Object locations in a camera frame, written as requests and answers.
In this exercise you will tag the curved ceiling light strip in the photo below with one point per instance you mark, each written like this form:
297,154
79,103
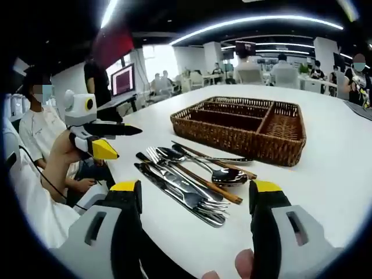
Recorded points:
250,19

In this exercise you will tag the brown wicker storage basket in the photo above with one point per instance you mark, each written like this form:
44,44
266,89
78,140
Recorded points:
232,136

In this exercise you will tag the green potted plant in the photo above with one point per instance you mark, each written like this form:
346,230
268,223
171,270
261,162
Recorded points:
303,68

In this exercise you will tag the grey table mat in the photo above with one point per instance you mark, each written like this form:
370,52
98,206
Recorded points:
360,112

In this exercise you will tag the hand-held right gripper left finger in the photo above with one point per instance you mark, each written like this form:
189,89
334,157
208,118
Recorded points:
96,255

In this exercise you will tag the computer monitor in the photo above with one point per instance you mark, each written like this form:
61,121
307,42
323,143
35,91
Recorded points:
123,80

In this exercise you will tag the dark hanging screen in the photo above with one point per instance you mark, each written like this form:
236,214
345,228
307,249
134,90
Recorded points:
245,47

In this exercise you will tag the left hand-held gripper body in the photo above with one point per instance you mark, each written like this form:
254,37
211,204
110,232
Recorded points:
80,116

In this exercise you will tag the white mesh office chair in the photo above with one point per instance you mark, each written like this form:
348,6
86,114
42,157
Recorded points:
251,77
287,78

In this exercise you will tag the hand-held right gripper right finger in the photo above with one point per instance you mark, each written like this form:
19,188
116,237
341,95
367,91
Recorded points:
316,255

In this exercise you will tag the white chest-worn device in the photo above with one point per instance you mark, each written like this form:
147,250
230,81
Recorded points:
11,161

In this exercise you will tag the person's white shirt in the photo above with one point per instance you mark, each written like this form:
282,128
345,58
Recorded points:
37,215

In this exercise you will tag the person's right hand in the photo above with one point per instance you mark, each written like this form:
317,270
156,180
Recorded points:
244,263

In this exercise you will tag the red hanging banner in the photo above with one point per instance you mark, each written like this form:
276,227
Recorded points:
113,46

